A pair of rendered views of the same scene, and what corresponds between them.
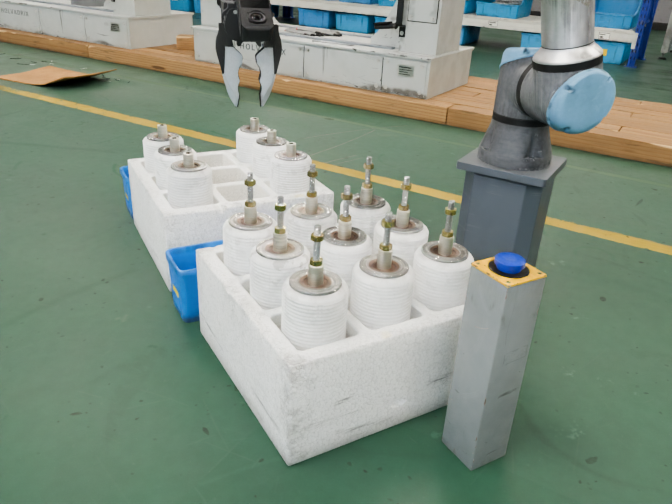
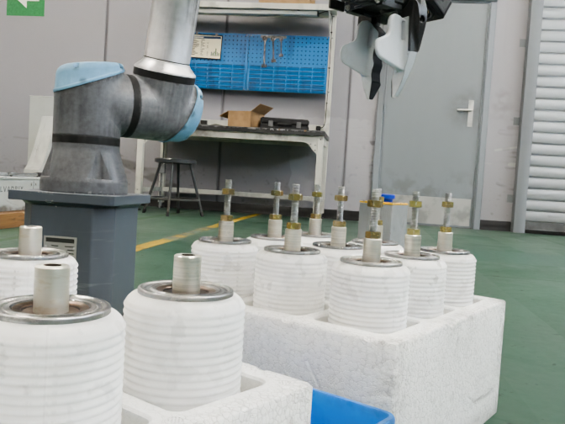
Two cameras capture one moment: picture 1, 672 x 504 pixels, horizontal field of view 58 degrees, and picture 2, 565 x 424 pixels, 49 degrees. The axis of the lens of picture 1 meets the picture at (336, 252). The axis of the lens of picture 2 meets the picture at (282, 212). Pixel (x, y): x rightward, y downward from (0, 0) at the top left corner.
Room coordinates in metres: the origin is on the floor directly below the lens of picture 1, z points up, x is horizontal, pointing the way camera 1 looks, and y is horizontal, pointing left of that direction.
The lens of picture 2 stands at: (1.36, 0.81, 0.35)
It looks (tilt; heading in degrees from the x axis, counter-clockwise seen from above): 3 degrees down; 247
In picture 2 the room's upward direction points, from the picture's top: 4 degrees clockwise
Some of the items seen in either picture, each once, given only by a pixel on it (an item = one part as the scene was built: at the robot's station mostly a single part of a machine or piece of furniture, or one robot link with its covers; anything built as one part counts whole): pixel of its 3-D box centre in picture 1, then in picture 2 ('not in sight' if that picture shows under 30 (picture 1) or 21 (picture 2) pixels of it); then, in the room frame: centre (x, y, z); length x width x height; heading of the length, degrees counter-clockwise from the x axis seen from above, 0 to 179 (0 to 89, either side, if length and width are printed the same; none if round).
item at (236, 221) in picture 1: (250, 221); (371, 262); (0.96, 0.15, 0.25); 0.08 x 0.08 x 0.01
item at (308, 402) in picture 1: (339, 318); (330, 353); (0.92, -0.01, 0.09); 0.39 x 0.39 x 0.18; 31
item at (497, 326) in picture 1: (489, 366); (377, 283); (0.71, -0.23, 0.16); 0.07 x 0.07 x 0.31; 31
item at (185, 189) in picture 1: (191, 206); (179, 403); (1.23, 0.32, 0.16); 0.10 x 0.10 x 0.18
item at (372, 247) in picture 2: (250, 214); (372, 251); (0.96, 0.15, 0.26); 0.02 x 0.02 x 0.03
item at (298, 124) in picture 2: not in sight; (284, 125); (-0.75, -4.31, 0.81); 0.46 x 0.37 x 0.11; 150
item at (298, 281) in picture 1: (315, 282); (444, 251); (0.76, 0.03, 0.25); 0.08 x 0.08 x 0.01
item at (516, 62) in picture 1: (530, 80); (92, 99); (1.25, -0.37, 0.47); 0.13 x 0.12 x 0.14; 15
